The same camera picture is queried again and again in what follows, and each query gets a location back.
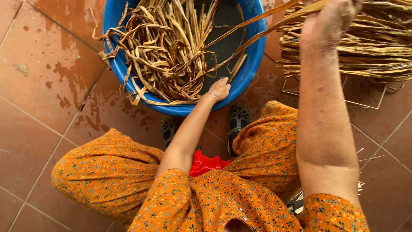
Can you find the long dried leaf strips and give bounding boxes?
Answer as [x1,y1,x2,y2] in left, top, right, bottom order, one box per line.
[174,0,330,78]

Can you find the metal wire rack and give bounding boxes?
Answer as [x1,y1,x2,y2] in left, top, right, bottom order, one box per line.
[282,76,388,110]

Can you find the pile of soaked leaf strips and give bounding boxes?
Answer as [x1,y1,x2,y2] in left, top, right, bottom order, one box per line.
[89,0,248,107]

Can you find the person's left hand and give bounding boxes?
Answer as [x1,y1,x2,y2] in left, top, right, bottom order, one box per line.
[209,77,232,102]

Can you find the bundle of dried leaf strips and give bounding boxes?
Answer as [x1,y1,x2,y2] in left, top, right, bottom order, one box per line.
[276,0,412,82]

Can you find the orange floral garment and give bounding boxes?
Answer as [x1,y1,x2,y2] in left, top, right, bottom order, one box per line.
[51,101,371,232]

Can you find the black perforated shoe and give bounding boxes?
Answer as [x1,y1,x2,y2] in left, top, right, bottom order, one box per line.
[227,102,251,157]
[160,115,183,149]

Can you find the loose straw scraps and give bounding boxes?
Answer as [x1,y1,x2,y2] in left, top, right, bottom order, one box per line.
[356,148,385,195]

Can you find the person's right hand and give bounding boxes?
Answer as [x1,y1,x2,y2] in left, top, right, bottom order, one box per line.
[300,0,364,53]

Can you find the blue plastic basin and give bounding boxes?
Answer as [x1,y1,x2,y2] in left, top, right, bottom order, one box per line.
[102,0,267,117]

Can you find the red plastic stool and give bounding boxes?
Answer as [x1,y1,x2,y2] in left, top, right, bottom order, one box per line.
[189,150,232,178]

